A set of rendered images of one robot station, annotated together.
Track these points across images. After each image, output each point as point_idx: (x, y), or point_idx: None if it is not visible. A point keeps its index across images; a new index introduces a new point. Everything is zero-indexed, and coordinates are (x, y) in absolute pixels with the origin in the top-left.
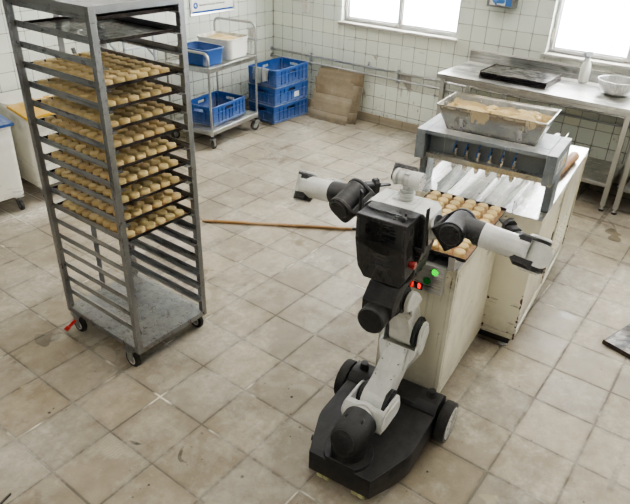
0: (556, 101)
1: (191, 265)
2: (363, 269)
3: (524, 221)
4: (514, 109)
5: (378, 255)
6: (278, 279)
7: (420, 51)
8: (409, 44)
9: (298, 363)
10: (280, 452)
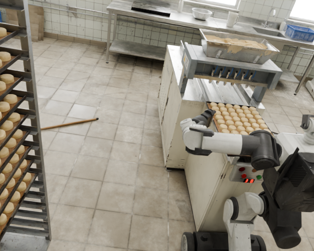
0: (178, 24)
1: (36, 211)
2: (285, 207)
3: None
4: (237, 40)
5: (313, 198)
6: (75, 176)
7: None
8: None
9: (139, 245)
10: None
